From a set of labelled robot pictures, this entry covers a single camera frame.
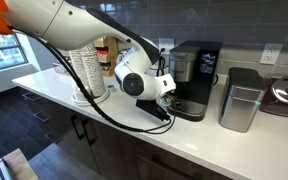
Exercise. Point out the stainless steel canister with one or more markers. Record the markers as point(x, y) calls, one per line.
point(240, 106)

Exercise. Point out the window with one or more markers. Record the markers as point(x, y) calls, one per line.
point(4, 53)

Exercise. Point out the light wooden table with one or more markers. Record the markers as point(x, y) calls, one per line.
point(17, 164)

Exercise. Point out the white round tray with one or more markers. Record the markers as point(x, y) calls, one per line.
point(99, 99)

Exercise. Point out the black coffee maker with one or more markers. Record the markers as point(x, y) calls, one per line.
point(197, 90)

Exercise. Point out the dark round appliance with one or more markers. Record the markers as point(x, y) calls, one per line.
point(284, 96)

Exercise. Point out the wooden snack organizer rack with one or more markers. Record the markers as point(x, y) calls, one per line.
point(110, 46)

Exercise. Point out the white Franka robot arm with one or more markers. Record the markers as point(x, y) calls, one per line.
point(84, 26)

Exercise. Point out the tall stack of paper cups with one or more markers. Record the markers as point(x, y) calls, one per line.
point(74, 66)
point(96, 76)

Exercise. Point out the white wall outlet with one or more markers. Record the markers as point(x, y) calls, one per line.
point(169, 42)
point(270, 53)

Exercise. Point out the dark wooden lower cabinet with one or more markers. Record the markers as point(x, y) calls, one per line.
point(117, 153)

